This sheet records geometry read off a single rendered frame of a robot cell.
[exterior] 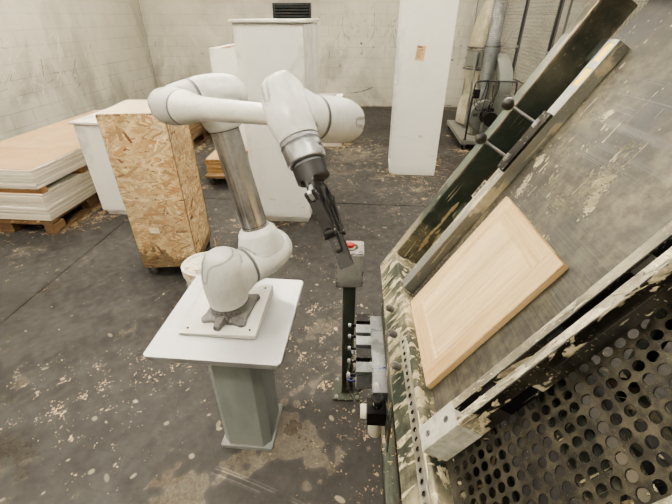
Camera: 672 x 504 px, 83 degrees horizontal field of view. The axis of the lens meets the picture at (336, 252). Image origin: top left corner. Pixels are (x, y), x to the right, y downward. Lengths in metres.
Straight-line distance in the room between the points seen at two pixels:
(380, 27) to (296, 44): 5.92
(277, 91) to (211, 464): 1.71
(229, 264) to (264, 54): 2.36
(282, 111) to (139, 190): 2.25
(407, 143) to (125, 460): 4.24
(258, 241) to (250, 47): 2.28
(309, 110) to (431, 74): 4.10
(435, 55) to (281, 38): 2.06
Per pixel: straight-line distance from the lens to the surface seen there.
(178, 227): 3.05
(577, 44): 1.56
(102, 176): 4.46
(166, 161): 2.86
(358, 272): 1.63
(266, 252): 1.49
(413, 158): 5.11
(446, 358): 1.12
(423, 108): 4.96
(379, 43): 9.24
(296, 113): 0.84
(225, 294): 1.44
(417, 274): 1.43
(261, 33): 3.47
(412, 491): 1.05
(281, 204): 3.80
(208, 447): 2.15
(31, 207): 4.49
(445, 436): 0.96
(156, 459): 2.20
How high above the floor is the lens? 1.77
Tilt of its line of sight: 32 degrees down
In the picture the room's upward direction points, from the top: straight up
